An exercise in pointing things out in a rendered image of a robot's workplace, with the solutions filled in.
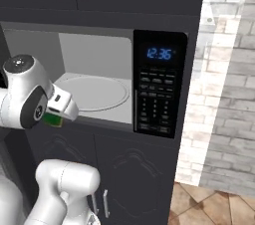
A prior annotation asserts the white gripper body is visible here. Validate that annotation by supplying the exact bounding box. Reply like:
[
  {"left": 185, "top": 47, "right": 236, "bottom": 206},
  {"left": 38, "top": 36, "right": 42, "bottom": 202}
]
[{"left": 47, "top": 98, "right": 80, "bottom": 122}]

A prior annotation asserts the green sponge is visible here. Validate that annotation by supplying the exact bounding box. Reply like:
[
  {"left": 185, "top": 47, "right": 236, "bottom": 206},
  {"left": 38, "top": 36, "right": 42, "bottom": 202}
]
[{"left": 42, "top": 112, "right": 64, "bottom": 128}]

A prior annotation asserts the round white microwave turntable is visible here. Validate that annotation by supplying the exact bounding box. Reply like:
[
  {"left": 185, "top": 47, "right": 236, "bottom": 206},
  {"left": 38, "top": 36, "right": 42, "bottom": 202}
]
[{"left": 54, "top": 75, "right": 130, "bottom": 113}]

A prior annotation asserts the black microwave door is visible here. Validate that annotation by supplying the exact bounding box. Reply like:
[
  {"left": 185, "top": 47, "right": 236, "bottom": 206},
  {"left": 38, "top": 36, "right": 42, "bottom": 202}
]
[{"left": 0, "top": 24, "right": 11, "bottom": 89}]

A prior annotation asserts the black built-in microwave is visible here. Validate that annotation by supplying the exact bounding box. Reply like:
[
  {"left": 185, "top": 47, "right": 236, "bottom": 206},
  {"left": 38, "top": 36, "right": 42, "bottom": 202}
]
[{"left": 0, "top": 21, "right": 191, "bottom": 141}]

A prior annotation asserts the silver cupboard handle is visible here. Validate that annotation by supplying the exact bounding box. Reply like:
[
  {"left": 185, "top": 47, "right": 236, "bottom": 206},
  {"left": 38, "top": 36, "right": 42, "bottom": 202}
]
[
  {"left": 102, "top": 188, "right": 111, "bottom": 220},
  {"left": 91, "top": 191, "right": 100, "bottom": 217}
]

